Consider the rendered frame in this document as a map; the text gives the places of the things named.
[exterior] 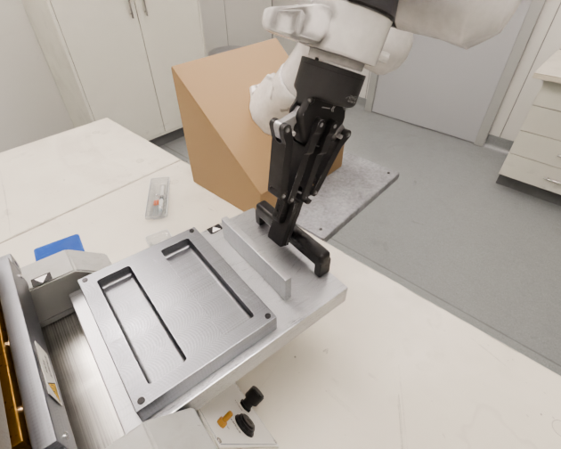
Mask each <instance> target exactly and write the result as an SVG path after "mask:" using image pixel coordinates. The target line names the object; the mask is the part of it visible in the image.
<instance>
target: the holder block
mask: <svg viewBox="0 0 561 449"><path fill-rule="evenodd" d="M77 282H78V284H79V286H80V289H81V290H82V292H83V294H84V297H85V300H86V302H87V304H88V306H89V308H90V310H91V313H92V315H93V318H94V320H95V322H96V324H97V326H98V329H99V331H100V333H101V335H102V338H103V340H104V342H105V345H106V347H107V349H108V350H109V353H110V356H111V358H112V361H113V363H114V364H115V366H116V369H117V371H118V374H119V377H120V378H121V380H122V382H123V385H124V387H125V389H126V392H127V394H128V396H129V399H130V401H131V403H132V405H133V408H134V410H135V412H136V413H137V415H138V416H139V418H140V419H141V421H142V422H144V421H146V420H147V419H149V417H151V416H152V415H154V414H155V413H156V412H158V411H160V410H161V409H163V408H164V407H165V406H167V405H168V404H170V403H172V402H173V401H174V400H175V399H176V398H178V397H179V396H181V395H182V394H184V393H185V392H187V391H188V390H190V389H191V388H193V387H194V386H196V385H197V384H199V383H200V382H201V381H202V380H204V379H205V378H207V377H208V376H209V375H211V374H212V373H214V372H215V371H217V370H218V369H220V368H221V367H223V366H224V365H226V364H227V363H228V362H230V361H231V360H232V359H234V358H235V357H236V356H238V355H240V354H241V353H243V352H244V351H245V350H247V349H248V348H250V347H252V346H253V345H254V344H255V343H257V342H258V341H259V340H261V339H262V338H264V337H265V336H267V335H268V334H270V333H271V332H272V331H274V330H276V329H277V316H276V315H275V314H274V313H273V312H272V311H271V310H270V309H269V307H268V306H267V305H266V304H265V303H264V302H263V301H262V300H261V299H260V298H259V297H258V296H257V294H256V293H255V292H254V291H253V290H252V289H251V288H250V287H249V286H248V285H247V284H246V283H245V282H244V281H243V280H242V279H241V278H240V276H239V275H238V274H237V273H236V272H235V271H234V270H233V269H232V268H231V266H230V265H229V264H228V263H227V262H226V261H225V260H224V259H223V258H222V257H221V255H220V254H219V253H218V252H217V251H216V250H215V249H214V248H213V247H212V245H211V244H210V243H209V242H208V241H207V240H206V239H205V238H204V237H203V236H202V234H201V233H200V232H199V231H198V230H197V229H196V228H195V227H192V228H191V229H189V230H186V231H184V232H182V233H179V234H177V235H175V236H173V237H171V238H169V239H167V240H164V241H162V242H160V243H158V244H155V245H153V246H151V247H149V248H147V249H144V250H142V251H140V252H138V253H135V254H133V255H132V256H130V257H127V258H124V259H122V260H120V261H118V262H117V263H114V264H112V265H109V266H107V267H104V268H102V269H101V270H99V271H97V272H94V273H91V274H89V275H87V276H86V277H83V278H81V279H79V280H77Z"/></svg>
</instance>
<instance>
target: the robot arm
mask: <svg viewBox="0 0 561 449"><path fill-rule="evenodd" d="M521 1H522V0H297V4H296V5H286V6H272V7H268V8H266V9H264V14H263V18H262V24H263V27H264V29H265V30H266V31H268V32H270V33H272V34H274V35H277V36H280V37H285V38H287V39H290V40H293V41H296V42H297V44H296V46H295V48H294V50H293V52H292V53H291V55H290V56H289V57H288V59H287V60H286V62H285V63H283V64H282V65H281V66H280V68H279V69H278V71H277V72H276V73H272V74H267V75H266V77H265V78H264V80H263V81H262V82H261V83H260V84H258V85H254V86H251V87H250V88H249V92H250V104H249V109H250V113H251V116H252V119H253V120H254V121H255V123H256V124H257V125H258V126H259V127H260V128H261V129H262V131H263V132H264V133H265V134H268V135H271V136H272V148H271V158H270V169H269V179H268V192H270V193H271V194H273V195H274V196H275V197H277V202H276V205H275V208H274V212H273V214H272V223H271V227H270V230H269V232H268V237H269V238H270V239H271V240H272V241H274V242H275V243H276V244H277V245H278V246H280V247H283V246H287V245H289V241H290V238H291V235H292V233H293V230H294V227H295V224H296V221H297V218H298V216H299V213H300V210H301V207H302V205H303V202H304V203H305V204H310V203H311V201H312V200H311V199H309V198H308V197H309V196H310V195H312V196H316V195H317V193H318V191H319V190H320V188H321V186H322V184H323V182H324V180H325V178H326V176H327V174H328V172H329V170H330V169H331V167H332V165H333V163H334V161H335V159H336V157H337V155H338V153H339V151H340V149H341V148H342V146H343V145H344V144H345V142H346V141H347V140H348V138H349V137H350V135H351V130H348V129H346V128H345V127H344V125H343V122H344V119H345V112H346V108H352V107H353V106H354V105H355V104H356V103H357V100H358V97H359V94H360V92H361V90H362V85H363V83H364V80H365V78H366V76H364V75H362V74H359V73H356V72H353V71H351V70H348V69H343V68H340V67H338V65H340V66H343V67H346V68H349V69H353V70H357V71H360V72H362V70H363V68H365V69H367V70H369V71H371V72H373V73H374V74H376V75H385V74H387V73H389V72H391V71H393V70H396V69H398V68H399V67H400V66H401V65H402V64H403V63H404V62H405V61H406V59H407V57H408V55H409V53H410V50H411V48H412V45H413V33H414V34H418V35H421V36H425V37H432V38H436V39H440V40H443V41H445V42H447V43H450V44H452V45H456V46H458V47H460V48H463V49H465V50H467V49H469V48H471V47H473V46H475V45H479V44H481V43H482V42H484V41H486V40H488V39H490V38H492V37H495V36H497V35H498V34H500V32H501V31H502V30H503V29H504V28H505V27H506V25H507V24H508V22H509V21H510V19H511V18H512V16H513V15H514V13H515V12H516V9H517V8H518V6H519V5H520V4H521Z"/></svg>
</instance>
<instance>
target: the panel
mask: <svg viewBox="0 0 561 449"><path fill-rule="evenodd" d="M245 398H246V397H245V396H244V395H243V393H242V392H241V390H240V388H239V387H238V386H237V384H236V383H235V382H234V383H233V384H232V385H230V386H229V387H228V388H227V389H226V390H224V391H223V392H221V393H220V394H219V395H217V396H216V397H214V398H213V399H212V400H210V401H209V402H208V403H206V404H205V405H203V406H202V407H200V408H199V409H198V410H197V412H198V414H199V416H200V418H201V419H202V421H203V422H204V424H205V426H206V428H207V430H208V432H209V434H210V435H211V437H212V438H213V440H214V441H215V444H216V446H217V447H218V449H240V448H279V445H278V444H277V441H276V440H275V439H274V438H273V436H272V434H271V433H270V432H269V430H268V429H267V427H266V426H265V425H264V423H263V422H262V421H261V419H260V418H259V416H258V415H257V413H256V411H255V410H254V409H253V407H251V411H250V412H247V411H246V410H244V408H243V407H242V405H241V404H240V400H241V399H243V400H244V399H245ZM241 413H245V414H246V415H247V416H248V417H249V418H250V419H251V420H252V421H253V423H254V425H255V431H254V433H253V434H250V433H248V432H247V431H246V430H245V429H244V428H243V427H242V426H241V424H240V421H239V419H238V416H239V415H240V414H241Z"/></svg>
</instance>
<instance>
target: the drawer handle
mask: <svg viewBox="0 0 561 449"><path fill-rule="evenodd" d="M273 212H274V207H273V206H272V205H271V204H269V203H268V202H267V201H265V200H263V201H261V202H258V203H257V204H256V222H257V223H258V224H259V225H262V224H264V223H267V224H268V225H269V226H271V223H272V214H273ZM289 243H290V244H292V245H293V246H294V247H295V248H296V249H298V250H299V251H300V252H301V253H302V254H303V255H305V256H306V257H307V258H308V259H309V260H311V261H312V262H313V263H314V273H315V274H316V275H317V276H318V277H322V276H323V275H324V274H326V273H327V272H328V271H329V267H330V260H331V258H330V252H329V251H328V250H327V249H326V248H324V247H323V246H322V245H321V244H320V243H319V242H318V241H316V240H315V239H314V238H312V237H311V236H310V235H309V234H307V233H306V232H305V231H303V230H302V229H301V228H300V227H298V226H297V225H296V224H295V227H294V230H293V233H292V235H291V238H290V241H289Z"/></svg>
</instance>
